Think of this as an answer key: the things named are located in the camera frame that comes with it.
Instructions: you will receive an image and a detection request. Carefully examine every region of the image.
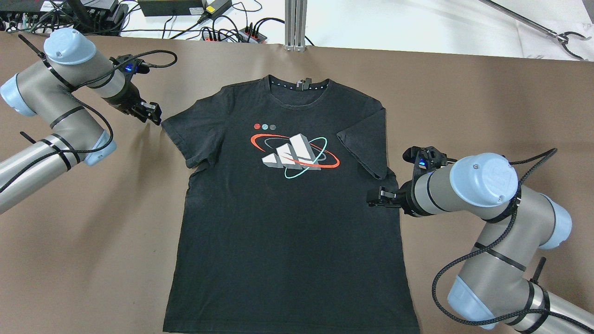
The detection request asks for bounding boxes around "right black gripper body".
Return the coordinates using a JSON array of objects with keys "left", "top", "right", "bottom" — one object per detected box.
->
[{"left": 397, "top": 180, "right": 425, "bottom": 218}]

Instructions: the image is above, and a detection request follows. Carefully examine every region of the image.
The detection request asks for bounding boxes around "aluminium frame post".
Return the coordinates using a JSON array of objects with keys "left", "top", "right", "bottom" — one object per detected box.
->
[{"left": 284, "top": 0, "right": 308, "bottom": 51}]

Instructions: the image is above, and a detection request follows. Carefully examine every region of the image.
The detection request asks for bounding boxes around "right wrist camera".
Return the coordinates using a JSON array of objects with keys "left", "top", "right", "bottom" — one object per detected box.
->
[{"left": 402, "top": 146, "right": 449, "bottom": 179}]

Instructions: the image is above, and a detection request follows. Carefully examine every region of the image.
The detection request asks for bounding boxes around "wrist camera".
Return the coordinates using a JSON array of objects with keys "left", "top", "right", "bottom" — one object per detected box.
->
[
  {"left": 402, "top": 146, "right": 449, "bottom": 179},
  {"left": 110, "top": 54, "right": 150, "bottom": 76}
]

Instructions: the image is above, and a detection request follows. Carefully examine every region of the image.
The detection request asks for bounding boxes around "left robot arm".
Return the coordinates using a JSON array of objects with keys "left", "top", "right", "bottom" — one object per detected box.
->
[{"left": 0, "top": 28, "right": 161, "bottom": 212}]

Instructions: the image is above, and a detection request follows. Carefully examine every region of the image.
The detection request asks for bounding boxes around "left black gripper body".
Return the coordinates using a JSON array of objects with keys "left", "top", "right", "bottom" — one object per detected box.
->
[{"left": 110, "top": 82, "right": 145, "bottom": 116}]

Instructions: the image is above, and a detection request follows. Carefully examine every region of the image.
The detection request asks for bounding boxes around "black graphic t-shirt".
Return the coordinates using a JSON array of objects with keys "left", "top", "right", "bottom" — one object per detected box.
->
[{"left": 162, "top": 75, "right": 420, "bottom": 334}]

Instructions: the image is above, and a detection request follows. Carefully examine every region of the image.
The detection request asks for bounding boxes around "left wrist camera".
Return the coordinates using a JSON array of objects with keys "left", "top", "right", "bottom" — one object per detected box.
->
[{"left": 110, "top": 54, "right": 150, "bottom": 76}]

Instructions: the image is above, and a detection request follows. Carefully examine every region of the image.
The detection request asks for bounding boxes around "red power strip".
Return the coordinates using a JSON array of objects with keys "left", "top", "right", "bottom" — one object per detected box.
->
[{"left": 196, "top": 27, "right": 269, "bottom": 44}]

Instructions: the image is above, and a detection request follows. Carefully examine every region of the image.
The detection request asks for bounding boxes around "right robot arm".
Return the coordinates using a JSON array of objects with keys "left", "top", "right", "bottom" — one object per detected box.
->
[{"left": 367, "top": 147, "right": 593, "bottom": 334}]

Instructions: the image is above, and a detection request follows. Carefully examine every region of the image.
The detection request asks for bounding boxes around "black power adapter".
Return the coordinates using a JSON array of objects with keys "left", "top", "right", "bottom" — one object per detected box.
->
[{"left": 197, "top": 0, "right": 232, "bottom": 24}]

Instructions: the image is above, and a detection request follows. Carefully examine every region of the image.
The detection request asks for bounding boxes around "green-tipped reacher grabber tool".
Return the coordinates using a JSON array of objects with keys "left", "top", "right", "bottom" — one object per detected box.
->
[{"left": 479, "top": 0, "right": 592, "bottom": 61}]

